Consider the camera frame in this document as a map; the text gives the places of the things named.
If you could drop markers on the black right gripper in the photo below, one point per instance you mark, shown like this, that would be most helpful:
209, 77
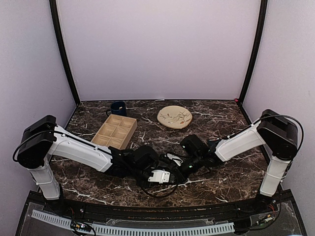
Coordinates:
181, 175

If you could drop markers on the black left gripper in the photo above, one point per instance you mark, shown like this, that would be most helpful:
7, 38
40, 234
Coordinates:
147, 184

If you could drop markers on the wooden compartment box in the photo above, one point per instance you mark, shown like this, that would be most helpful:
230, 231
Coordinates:
115, 132

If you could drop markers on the dark green sock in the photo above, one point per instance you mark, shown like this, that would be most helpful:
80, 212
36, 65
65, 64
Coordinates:
212, 144

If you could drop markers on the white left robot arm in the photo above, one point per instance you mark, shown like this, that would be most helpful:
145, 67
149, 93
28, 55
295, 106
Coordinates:
45, 138

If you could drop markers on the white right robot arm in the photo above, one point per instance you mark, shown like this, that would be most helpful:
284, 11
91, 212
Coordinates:
283, 135

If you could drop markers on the bird pattern ceramic plate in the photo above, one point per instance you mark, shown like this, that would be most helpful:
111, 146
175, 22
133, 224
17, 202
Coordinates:
175, 117

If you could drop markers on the blue enamel mug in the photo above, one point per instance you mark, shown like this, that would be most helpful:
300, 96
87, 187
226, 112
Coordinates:
114, 109

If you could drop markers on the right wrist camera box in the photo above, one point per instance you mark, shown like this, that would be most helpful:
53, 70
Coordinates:
175, 158

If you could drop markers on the white slotted cable duct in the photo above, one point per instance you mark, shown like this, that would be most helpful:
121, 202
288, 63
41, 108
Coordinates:
134, 228

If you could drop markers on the black right corner frame post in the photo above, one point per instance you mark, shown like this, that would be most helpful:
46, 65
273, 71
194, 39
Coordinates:
254, 53

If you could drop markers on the black corner frame post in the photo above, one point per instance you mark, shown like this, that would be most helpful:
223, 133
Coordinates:
254, 53
62, 51

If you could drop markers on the black left corner frame post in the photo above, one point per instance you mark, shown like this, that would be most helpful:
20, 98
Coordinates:
62, 51

